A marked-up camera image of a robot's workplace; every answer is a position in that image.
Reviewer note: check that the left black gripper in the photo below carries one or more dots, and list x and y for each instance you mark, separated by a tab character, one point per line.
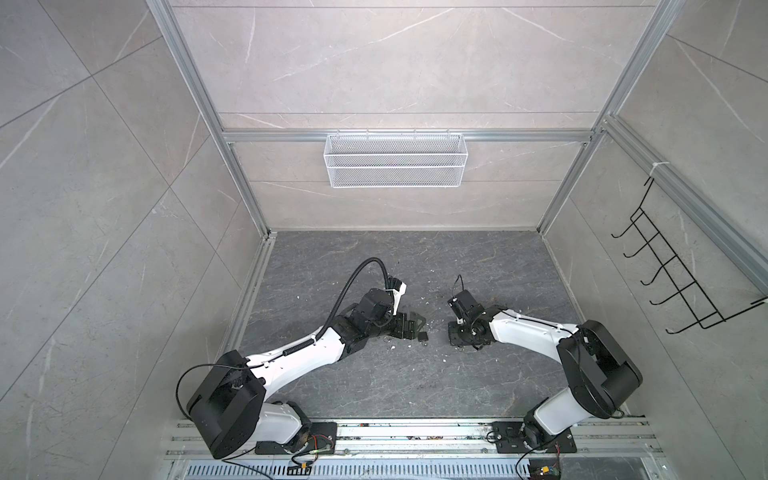
404	331

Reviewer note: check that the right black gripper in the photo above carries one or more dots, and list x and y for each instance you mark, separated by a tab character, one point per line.
452	336

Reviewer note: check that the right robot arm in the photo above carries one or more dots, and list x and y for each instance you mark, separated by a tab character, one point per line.
600	374

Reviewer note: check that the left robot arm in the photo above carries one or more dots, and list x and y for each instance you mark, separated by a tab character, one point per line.
232	407

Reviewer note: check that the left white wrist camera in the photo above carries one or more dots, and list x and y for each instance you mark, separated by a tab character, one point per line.
397	289

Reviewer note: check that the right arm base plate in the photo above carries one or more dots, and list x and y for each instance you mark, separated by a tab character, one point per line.
518	438

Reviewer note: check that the aluminium front rail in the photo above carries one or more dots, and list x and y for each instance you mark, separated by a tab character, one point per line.
432	448

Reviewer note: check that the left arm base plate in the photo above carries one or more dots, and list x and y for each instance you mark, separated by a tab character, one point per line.
318	434

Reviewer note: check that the white wire mesh basket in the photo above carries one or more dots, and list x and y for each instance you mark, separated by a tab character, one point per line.
422	160

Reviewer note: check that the black wire hook rack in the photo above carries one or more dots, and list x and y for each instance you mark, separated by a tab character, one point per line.
684	284

